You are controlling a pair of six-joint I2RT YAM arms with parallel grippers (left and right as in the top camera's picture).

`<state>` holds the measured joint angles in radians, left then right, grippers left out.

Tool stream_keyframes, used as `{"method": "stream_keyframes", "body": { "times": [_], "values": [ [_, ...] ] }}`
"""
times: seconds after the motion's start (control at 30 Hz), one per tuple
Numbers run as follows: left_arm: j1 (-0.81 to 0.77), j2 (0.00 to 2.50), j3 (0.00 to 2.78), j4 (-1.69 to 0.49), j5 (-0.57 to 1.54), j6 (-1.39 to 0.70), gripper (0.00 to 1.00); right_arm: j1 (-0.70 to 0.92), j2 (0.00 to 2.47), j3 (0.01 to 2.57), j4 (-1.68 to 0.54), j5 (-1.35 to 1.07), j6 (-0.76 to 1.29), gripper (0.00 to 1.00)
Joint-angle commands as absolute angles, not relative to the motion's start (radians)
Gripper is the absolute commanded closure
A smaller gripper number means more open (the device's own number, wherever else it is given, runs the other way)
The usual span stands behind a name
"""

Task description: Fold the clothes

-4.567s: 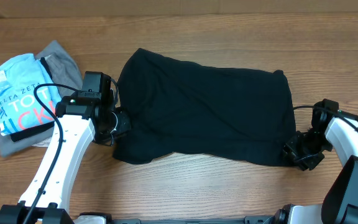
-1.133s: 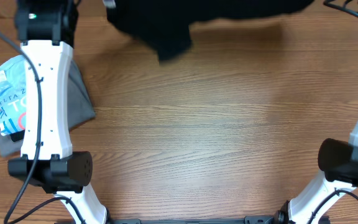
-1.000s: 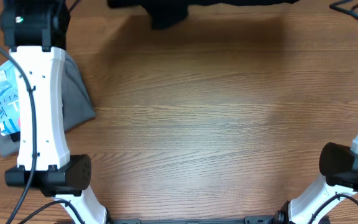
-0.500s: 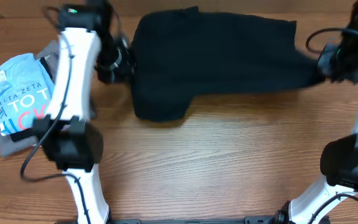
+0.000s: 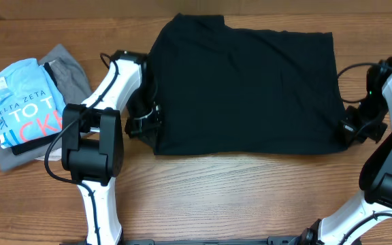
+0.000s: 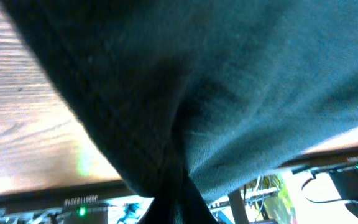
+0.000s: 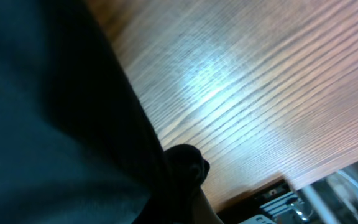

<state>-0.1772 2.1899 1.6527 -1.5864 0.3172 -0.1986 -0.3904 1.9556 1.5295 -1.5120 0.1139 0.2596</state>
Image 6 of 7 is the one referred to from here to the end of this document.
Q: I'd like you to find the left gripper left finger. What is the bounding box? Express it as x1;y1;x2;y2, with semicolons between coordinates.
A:
140;164;182;224

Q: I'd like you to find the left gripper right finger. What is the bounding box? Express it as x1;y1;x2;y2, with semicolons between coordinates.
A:
177;174;218;224

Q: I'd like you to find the black t-shirt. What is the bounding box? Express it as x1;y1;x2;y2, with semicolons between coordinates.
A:
2;0;358;200

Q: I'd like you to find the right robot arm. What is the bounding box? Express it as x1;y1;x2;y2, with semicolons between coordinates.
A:
292;161;358;219

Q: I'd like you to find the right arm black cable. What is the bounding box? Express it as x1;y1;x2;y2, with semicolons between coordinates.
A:
300;174;358;209

